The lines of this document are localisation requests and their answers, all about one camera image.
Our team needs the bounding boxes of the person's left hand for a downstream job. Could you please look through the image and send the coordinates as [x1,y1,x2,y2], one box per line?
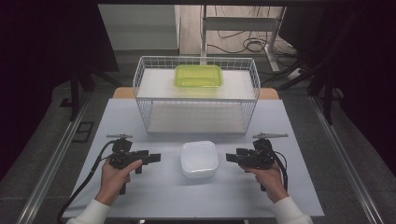
[94,159,144,206]

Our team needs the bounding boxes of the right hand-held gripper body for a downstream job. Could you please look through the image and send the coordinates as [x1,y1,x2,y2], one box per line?
[241,133,290,192]

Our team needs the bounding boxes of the black floor cables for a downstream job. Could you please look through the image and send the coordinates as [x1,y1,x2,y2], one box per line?
[206,5,301,68]

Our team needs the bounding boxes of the white power strip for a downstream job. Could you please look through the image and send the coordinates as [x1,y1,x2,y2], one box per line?
[286,67,304,80]

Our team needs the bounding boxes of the clear plastic lidded container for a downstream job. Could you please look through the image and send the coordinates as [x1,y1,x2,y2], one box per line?
[179,140,219,180]

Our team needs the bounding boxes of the green plastic container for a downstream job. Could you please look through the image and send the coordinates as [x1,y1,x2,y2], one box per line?
[173,63,224,90]

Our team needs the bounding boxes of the wooden table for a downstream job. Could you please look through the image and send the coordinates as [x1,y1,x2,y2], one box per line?
[111,87,280,101]

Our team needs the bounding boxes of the person's right hand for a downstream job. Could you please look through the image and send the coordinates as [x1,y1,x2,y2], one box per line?
[238,161,290,204]

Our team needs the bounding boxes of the white cabinet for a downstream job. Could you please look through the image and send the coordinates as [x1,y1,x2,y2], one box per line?
[97,4,182,57]

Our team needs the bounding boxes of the dark curtain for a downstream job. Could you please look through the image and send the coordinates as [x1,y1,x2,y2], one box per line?
[0,0,120,182]
[278,0,396,178]

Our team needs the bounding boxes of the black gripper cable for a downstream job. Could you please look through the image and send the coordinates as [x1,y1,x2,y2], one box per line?
[56,140,117,224]
[266,148,290,191]

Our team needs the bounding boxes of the white wire shelf rack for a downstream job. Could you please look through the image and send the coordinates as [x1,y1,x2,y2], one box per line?
[133,55,262,135]

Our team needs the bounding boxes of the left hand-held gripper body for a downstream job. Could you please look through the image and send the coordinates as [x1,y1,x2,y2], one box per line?
[106,133,151,196]

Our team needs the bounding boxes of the aluminium rail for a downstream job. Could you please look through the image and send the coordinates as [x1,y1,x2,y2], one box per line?
[308,95,385,224]
[15,92,92,224]

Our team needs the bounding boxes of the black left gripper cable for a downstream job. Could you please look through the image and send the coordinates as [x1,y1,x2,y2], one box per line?
[56,140,117,224]

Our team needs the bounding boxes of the white metal desk frame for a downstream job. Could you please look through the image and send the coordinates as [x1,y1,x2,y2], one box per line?
[200,4,288,73]

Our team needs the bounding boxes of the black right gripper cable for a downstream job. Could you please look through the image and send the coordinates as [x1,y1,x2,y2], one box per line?
[266,148,290,191]

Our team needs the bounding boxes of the black stand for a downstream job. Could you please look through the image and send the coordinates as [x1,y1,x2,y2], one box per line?
[261,60,344,126]
[60,62,123,122]

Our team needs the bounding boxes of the black floor bracket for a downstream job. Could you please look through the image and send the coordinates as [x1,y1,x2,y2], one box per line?
[71,121,95,144]

